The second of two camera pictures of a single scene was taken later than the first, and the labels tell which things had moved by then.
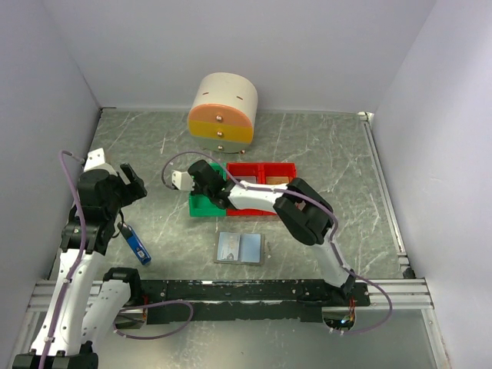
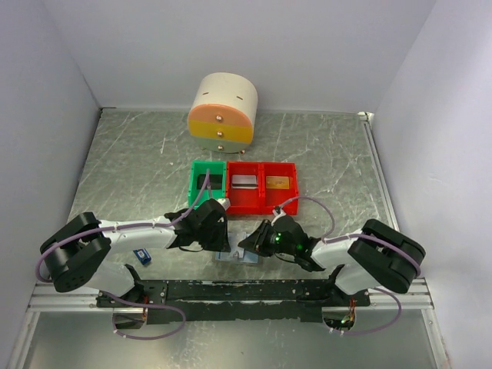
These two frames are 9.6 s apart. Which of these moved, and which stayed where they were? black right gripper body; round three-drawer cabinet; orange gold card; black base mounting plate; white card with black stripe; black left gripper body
Moved: black right gripper body; black left gripper body
Stayed: round three-drawer cabinet; black base mounting plate; orange gold card; white card with black stripe
